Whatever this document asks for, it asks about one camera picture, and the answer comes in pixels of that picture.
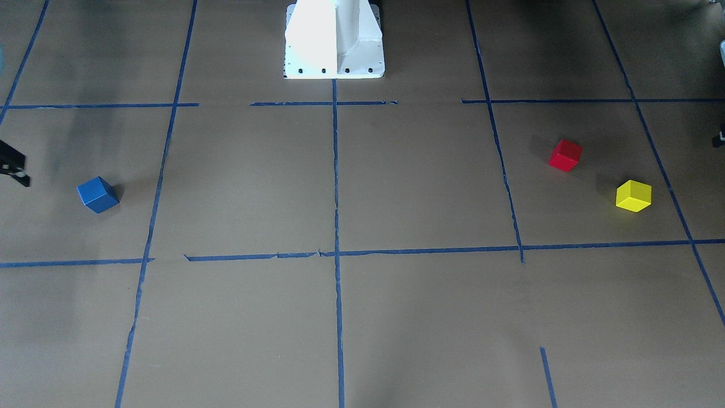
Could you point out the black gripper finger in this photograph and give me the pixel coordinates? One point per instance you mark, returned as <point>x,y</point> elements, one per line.
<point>18,175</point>
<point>11,157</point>

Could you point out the blue wooden cube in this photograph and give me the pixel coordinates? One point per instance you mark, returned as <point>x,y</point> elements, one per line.
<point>97,195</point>

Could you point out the red wooden cube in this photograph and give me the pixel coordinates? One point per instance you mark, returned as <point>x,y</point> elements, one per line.
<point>565,155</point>

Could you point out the yellow wooden cube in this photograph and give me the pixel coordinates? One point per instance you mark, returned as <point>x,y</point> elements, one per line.
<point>633,196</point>

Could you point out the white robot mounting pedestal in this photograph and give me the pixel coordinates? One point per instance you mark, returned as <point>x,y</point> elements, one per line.
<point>333,39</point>

